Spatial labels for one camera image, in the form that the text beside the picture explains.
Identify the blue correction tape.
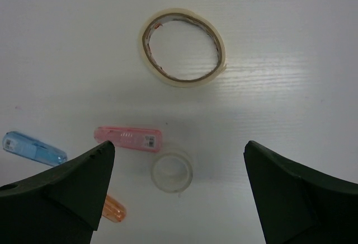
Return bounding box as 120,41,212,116
2,131,68,167

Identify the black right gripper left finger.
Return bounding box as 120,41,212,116
1,141,115,243

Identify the beige masking tape roll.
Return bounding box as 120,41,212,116
138,8,227,88

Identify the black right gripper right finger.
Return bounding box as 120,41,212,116
243,140,357,243

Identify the small clear tape roll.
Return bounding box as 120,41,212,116
150,151,194,194

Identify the pink correction tape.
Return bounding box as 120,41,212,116
93,126,162,153

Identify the orange correction tape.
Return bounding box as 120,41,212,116
102,195,127,223

